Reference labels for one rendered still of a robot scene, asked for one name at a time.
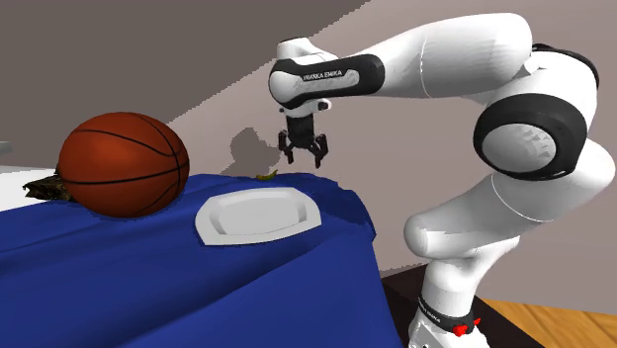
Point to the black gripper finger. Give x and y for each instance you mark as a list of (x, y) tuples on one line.
[(320, 150), (287, 147)]

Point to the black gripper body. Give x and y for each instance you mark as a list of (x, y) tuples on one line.
[(300, 129)]

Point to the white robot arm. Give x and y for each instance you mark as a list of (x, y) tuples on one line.
[(462, 58)]

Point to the yellow banana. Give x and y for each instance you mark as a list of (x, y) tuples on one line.
[(266, 177)]

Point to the white plate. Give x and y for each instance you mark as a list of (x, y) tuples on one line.
[(258, 215)]

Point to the orange basketball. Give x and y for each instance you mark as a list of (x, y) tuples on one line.
[(123, 165)]

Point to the bed with blue cover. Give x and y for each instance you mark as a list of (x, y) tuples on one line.
[(202, 299)]

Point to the brown rough flat object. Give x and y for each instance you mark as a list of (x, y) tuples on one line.
[(46, 188)]

